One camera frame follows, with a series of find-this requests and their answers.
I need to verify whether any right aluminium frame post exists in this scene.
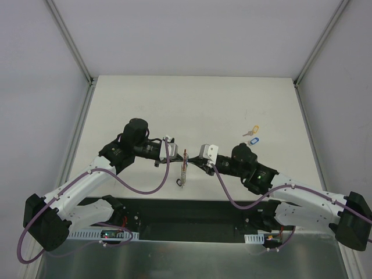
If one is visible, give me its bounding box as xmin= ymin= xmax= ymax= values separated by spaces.
xmin=294 ymin=0 xmax=350 ymax=88

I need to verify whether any blue tagged key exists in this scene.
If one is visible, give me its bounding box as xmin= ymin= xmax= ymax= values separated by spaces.
xmin=246 ymin=137 xmax=259 ymax=146

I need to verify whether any yellow tagged key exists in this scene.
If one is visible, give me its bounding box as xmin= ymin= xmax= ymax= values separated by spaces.
xmin=243 ymin=125 xmax=259 ymax=137

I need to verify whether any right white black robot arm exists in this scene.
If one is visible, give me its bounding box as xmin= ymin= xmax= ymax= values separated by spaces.
xmin=188 ymin=143 xmax=371 ymax=251

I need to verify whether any red handled metal keyring holder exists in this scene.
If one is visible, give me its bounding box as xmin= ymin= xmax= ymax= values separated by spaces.
xmin=176 ymin=149 xmax=189 ymax=188

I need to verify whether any white cable duct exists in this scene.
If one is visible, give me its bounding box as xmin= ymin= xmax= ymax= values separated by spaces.
xmin=244 ymin=233 xmax=265 ymax=245
xmin=67 ymin=228 xmax=139 ymax=241

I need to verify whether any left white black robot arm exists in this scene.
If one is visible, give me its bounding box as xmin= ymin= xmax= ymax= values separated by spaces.
xmin=23 ymin=118 xmax=178 ymax=252

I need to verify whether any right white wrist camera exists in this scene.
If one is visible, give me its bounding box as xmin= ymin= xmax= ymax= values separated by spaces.
xmin=199 ymin=144 xmax=219 ymax=166

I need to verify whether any aluminium frame post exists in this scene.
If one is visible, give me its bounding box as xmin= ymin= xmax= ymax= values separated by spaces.
xmin=44 ymin=0 xmax=94 ymax=85
xmin=294 ymin=0 xmax=350 ymax=88

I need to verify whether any left white cable duct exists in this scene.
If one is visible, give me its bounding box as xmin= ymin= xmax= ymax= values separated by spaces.
xmin=67 ymin=228 xmax=139 ymax=241

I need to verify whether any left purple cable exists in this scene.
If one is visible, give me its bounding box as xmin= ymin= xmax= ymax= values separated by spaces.
xmin=17 ymin=138 xmax=172 ymax=264

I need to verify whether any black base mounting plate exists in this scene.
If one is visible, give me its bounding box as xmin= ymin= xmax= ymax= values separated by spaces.
xmin=78 ymin=196 xmax=294 ymax=242

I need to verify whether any right white cable duct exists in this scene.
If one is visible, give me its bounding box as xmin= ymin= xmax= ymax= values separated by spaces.
xmin=244 ymin=233 xmax=265 ymax=245

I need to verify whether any left aluminium frame post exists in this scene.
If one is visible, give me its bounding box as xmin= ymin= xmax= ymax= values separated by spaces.
xmin=44 ymin=0 xmax=94 ymax=85

